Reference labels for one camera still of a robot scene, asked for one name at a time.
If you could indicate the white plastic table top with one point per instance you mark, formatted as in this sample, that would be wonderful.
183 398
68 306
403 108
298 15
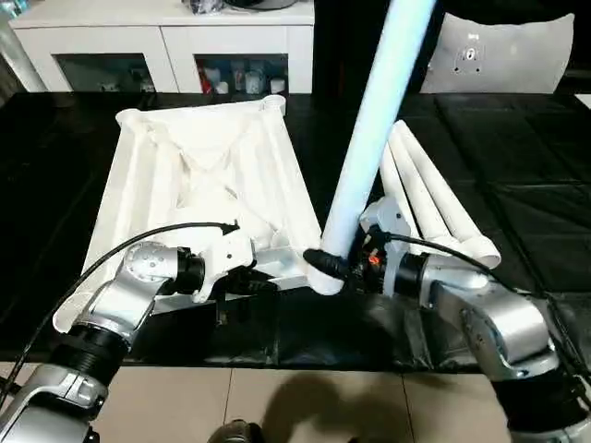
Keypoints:
203 175

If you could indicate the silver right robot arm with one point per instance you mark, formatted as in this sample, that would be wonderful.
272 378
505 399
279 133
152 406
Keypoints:
489 318

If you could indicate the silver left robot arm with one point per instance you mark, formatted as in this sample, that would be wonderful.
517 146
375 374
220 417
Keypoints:
111 314

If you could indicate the dark grey robot foot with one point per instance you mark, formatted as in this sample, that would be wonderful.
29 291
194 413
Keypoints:
235 434

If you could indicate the small white jar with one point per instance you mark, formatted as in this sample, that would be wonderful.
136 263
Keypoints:
222 88
277 86

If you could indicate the small red bottle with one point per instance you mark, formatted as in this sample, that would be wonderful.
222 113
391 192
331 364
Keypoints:
205 83

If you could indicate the black box with yellow label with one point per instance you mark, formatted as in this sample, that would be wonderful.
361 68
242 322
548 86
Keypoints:
337 46

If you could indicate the white plastic bag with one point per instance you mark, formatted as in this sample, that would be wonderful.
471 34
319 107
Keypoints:
508 55

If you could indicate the white flat board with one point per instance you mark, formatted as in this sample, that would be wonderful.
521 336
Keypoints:
585 100

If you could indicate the white cabinet with glass doors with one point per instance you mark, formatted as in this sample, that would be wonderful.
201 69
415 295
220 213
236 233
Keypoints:
111 37

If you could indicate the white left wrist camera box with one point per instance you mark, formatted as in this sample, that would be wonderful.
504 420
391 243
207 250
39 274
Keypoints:
226 258

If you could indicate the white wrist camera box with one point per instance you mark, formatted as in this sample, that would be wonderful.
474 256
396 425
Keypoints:
386 221
226 258

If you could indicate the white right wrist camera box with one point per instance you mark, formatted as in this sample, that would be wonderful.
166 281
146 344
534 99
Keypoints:
386 221

